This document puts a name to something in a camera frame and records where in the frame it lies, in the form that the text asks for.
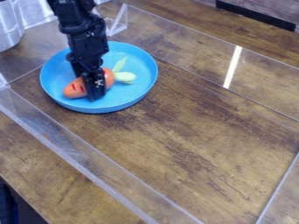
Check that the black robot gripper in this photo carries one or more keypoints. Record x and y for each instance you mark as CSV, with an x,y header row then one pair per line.
x,y
87,48

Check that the dark baseboard strip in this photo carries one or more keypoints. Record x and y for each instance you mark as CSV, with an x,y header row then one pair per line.
x,y
276,22

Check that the clear acrylic barrier wall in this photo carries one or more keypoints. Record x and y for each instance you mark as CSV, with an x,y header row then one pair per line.
x,y
203,153

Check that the orange toy carrot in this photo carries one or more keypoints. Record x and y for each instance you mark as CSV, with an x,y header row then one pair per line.
x,y
75,89

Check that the blue round plastic tray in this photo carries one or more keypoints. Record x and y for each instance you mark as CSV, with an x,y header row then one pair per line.
x,y
56,75

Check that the white checked curtain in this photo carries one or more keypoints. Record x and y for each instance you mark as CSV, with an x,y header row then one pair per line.
x,y
20,15

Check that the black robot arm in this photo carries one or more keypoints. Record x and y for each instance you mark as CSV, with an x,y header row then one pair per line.
x,y
75,15

